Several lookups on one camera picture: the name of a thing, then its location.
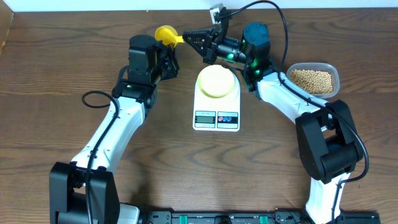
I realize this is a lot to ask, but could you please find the yellow plastic scoop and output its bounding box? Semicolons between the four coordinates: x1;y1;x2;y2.
155;25;184;49

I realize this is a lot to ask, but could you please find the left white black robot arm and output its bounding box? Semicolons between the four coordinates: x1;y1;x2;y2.
49;35;179;223

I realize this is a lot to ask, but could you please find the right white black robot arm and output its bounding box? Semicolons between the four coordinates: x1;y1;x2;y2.
182;22;369;223

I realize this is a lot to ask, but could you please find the yellow plastic bowl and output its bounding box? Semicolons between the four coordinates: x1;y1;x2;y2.
197;65;235;98

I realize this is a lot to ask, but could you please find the white digital kitchen scale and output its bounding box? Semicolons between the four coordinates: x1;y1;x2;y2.
192;72;241;132

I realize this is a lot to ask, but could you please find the clear container of soybeans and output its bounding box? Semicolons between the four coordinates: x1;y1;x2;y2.
286;62;340;99

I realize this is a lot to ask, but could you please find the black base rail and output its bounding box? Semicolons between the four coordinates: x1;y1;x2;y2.
138;208;382;224

